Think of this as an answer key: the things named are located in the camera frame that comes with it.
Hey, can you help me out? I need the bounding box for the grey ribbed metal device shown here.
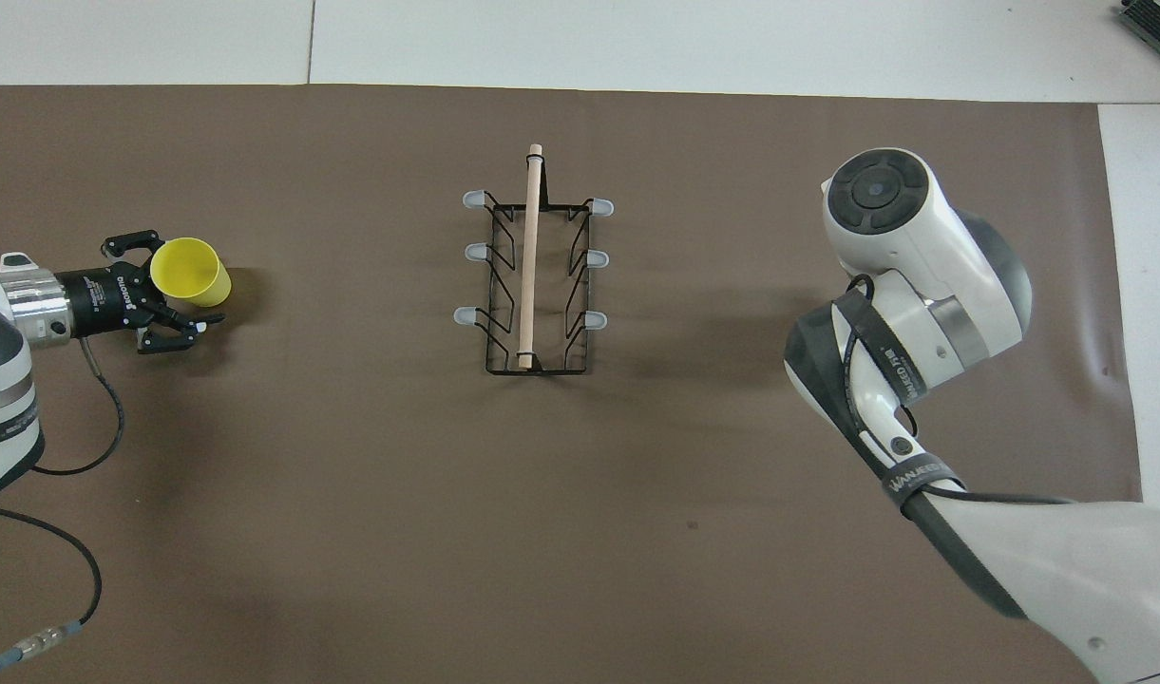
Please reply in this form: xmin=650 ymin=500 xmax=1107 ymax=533
xmin=1116 ymin=0 xmax=1160 ymax=50

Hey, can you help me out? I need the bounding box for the brown table mat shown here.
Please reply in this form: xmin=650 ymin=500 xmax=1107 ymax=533
xmin=0 ymin=84 xmax=1146 ymax=684

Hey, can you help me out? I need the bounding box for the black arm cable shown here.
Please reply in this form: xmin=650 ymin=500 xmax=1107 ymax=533
xmin=0 ymin=337 xmax=126 ymax=672
xmin=831 ymin=274 xmax=1079 ymax=504

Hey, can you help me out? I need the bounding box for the yellow plastic cup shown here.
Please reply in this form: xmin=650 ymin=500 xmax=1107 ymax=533
xmin=150 ymin=237 xmax=233 ymax=309

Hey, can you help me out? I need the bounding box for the black wire cup rack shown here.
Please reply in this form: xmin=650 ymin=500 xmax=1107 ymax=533
xmin=453 ymin=143 xmax=616 ymax=377

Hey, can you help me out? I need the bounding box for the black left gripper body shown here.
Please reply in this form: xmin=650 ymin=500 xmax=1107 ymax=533
xmin=55 ymin=260 xmax=164 ymax=336

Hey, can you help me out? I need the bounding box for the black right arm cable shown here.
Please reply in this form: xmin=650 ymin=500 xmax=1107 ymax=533
xmin=831 ymin=274 xmax=1079 ymax=504

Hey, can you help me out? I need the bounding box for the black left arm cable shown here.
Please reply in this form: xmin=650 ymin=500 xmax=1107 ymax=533
xmin=0 ymin=337 xmax=126 ymax=672

